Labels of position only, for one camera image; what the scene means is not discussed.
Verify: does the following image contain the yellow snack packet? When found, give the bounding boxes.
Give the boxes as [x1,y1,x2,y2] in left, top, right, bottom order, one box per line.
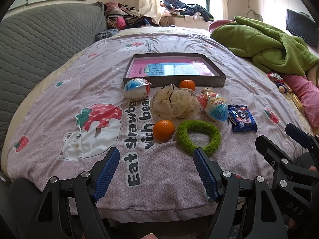
[290,93,304,110]

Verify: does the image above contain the brown cloth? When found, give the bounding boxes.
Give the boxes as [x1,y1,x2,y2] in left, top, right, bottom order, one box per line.
[161,15,176,27]

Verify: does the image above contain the dark clothes on windowsill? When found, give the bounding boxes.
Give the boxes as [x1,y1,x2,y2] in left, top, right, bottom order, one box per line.
[159,0,215,22]

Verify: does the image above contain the blue cookie packet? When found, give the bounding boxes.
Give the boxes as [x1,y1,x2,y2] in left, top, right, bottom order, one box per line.
[228,105,258,133]

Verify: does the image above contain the cream curtain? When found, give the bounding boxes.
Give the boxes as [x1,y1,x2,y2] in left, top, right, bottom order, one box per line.
[138,0,162,25]
[221,0,231,20]

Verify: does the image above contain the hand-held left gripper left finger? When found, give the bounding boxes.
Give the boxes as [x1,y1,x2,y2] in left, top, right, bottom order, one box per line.
[27,147,120,239]

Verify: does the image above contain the shallow grey cardboard tray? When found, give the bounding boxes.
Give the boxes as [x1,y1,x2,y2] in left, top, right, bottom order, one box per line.
[123,53,227,88]

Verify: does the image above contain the black wall television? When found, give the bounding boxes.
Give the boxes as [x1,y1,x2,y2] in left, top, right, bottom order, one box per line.
[286,9,319,49]

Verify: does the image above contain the green fuzzy ring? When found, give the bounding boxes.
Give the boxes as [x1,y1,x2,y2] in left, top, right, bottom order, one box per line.
[177,120,222,155]

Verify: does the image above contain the orange tangerine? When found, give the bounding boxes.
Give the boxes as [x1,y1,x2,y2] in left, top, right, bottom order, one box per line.
[179,79,196,91]
[153,120,175,141]

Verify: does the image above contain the grey quilted headboard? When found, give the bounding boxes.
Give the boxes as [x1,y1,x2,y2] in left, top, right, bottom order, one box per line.
[0,2,108,130]

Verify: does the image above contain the egg-shaped toy packet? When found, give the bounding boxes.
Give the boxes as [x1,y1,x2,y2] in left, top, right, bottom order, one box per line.
[124,78,152,100]
[197,92,229,122]

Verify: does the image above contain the blue patterned cloth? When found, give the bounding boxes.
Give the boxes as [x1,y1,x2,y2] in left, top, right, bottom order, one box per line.
[95,28,119,41]

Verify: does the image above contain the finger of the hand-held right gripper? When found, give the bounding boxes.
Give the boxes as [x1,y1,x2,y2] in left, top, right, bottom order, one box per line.
[285,123,319,155]
[255,135,319,187]

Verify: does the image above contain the red snack wrapper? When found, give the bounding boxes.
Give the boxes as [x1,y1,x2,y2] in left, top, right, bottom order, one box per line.
[268,72,285,83]

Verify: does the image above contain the cream mesh drawstring bag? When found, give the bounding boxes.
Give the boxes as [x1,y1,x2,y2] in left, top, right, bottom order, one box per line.
[150,84,201,118]

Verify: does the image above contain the light pink pillow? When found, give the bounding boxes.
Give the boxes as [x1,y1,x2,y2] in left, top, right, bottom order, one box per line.
[284,73,319,127]

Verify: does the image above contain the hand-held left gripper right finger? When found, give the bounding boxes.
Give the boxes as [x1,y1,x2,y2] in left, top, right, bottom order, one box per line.
[192,147,289,239]

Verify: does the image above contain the pile of mixed clothes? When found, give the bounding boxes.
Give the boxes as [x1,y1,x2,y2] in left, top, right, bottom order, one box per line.
[104,1,160,30]

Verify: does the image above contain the strawberry printed pink blanket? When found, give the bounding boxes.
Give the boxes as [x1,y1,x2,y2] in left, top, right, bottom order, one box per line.
[0,33,312,223]

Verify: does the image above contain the green fleece blanket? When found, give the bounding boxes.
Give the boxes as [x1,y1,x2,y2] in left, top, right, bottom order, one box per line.
[210,15,319,76]

